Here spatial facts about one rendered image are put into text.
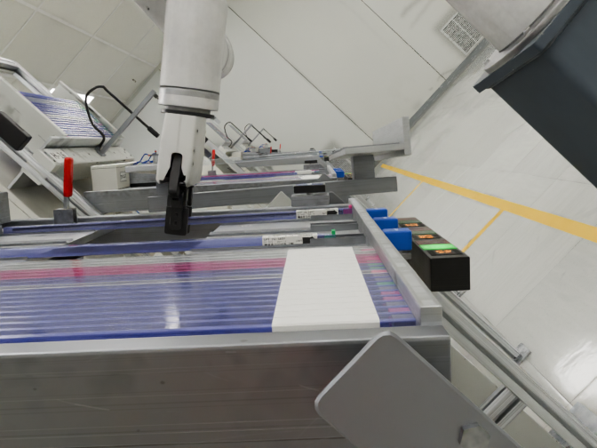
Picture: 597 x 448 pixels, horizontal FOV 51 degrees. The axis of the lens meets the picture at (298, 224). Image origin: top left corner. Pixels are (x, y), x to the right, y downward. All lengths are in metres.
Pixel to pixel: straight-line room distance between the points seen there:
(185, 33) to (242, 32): 7.67
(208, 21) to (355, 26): 7.67
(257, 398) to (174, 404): 0.04
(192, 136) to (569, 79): 0.54
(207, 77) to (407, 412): 0.67
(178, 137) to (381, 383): 0.64
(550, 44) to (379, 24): 7.62
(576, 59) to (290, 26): 7.62
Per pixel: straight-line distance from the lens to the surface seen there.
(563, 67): 1.00
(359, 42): 8.52
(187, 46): 0.89
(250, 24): 8.57
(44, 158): 1.87
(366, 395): 0.29
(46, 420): 0.36
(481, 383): 1.33
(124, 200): 1.84
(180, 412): 0.34
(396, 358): 0.28
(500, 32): 1.05
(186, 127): 0.88
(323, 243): 0.68
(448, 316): 1.08
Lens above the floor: 0.84
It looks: 4 degrees down
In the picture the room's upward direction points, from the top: 48 degrees counter-clockwise
